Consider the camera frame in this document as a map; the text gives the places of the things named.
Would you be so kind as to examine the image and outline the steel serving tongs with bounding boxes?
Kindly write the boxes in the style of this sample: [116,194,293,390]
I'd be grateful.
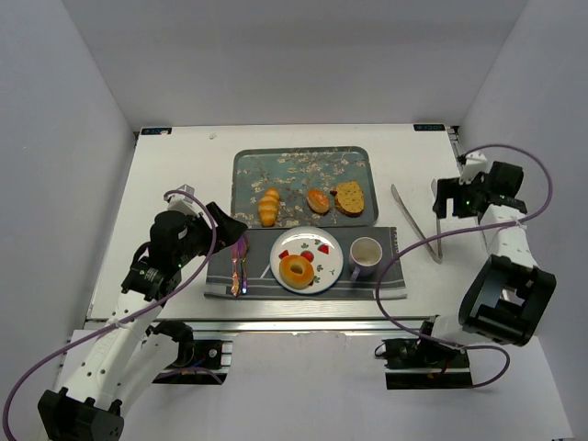
[390,184,443,264]

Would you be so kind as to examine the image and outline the golden ring doughnut bread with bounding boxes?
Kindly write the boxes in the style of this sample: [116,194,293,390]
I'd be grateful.
[279,254,314,289]

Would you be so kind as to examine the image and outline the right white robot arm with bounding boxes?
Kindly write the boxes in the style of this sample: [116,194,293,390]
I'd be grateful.
[420,153,556,346]

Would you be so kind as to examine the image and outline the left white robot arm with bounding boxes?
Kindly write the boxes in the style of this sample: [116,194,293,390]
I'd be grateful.
[38,202,247,440]

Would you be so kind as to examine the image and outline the striped orange bread roll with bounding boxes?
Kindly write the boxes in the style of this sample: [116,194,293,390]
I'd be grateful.
[258,188,280,227]

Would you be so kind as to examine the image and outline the brown bread slice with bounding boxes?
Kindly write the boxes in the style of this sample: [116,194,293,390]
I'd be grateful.
[332,181,365,217]

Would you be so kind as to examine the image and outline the iridescent knife inner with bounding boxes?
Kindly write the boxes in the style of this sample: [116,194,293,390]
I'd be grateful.
[236,236,249,295]

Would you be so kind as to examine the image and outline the iridescent knife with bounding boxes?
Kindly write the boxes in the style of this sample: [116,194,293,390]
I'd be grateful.
[236,236,249,295]
[231,239,243,298]

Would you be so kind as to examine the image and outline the iridescent fork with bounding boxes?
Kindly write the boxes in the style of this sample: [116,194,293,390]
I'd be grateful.
[238,233,252,295]

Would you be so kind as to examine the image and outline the grey cloth placemat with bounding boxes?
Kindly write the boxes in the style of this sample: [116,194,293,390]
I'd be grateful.
[203,225,409,300]

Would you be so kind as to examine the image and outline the iridescent knife outer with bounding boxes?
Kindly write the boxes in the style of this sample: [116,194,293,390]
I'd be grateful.
[231,239,243,298]

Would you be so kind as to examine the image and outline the right blue corner label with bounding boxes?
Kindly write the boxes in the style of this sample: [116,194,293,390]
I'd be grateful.
[413,123,446,131]

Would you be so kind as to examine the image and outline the blue corner label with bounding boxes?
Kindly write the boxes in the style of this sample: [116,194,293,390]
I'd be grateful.
[140,127,172,136]
[413,123,446,131]

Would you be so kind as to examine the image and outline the blue floral serving tray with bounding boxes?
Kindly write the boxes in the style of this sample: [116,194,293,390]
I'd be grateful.
[231,146,379,229]

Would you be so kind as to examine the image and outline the round sesame bun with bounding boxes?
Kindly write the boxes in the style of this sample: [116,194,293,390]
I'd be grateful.
[307,189,330,215]

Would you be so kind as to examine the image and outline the white watermelon pattern plate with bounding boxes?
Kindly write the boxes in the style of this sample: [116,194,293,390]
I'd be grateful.
[269,227,345,296]

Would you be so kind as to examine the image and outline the purple mug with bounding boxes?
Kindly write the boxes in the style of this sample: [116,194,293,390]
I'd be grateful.
[349,237,383,283]

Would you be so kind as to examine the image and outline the left blue corner label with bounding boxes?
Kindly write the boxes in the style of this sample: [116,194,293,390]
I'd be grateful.
[140,127,172,136]

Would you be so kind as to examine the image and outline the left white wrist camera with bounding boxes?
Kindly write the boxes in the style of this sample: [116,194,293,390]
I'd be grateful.
[164,184,202,218]

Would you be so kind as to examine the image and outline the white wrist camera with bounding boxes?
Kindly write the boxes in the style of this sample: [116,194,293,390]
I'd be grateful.
[164,184,202,218]
[458,153,488,184]

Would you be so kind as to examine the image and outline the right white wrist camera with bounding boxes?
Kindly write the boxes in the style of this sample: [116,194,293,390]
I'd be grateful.
[458,153,488,184]

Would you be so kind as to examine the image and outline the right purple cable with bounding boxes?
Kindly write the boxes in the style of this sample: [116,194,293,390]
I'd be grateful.
[375,144,555,390]

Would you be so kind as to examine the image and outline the purple cable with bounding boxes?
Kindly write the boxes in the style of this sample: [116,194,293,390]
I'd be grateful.
[375,144,555,390]
[0,190,218,437]

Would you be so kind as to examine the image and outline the aluminium table edge rail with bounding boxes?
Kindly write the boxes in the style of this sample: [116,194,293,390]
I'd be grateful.
[179,318,400,333]

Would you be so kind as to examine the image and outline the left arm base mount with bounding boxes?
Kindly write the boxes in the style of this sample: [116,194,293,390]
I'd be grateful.
[146,321,232,385]

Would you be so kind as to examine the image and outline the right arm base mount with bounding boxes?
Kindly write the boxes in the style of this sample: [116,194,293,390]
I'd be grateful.
[374,338,473,390]

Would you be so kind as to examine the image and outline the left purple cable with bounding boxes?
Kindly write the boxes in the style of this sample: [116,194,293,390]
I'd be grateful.
[0,190,218,437]

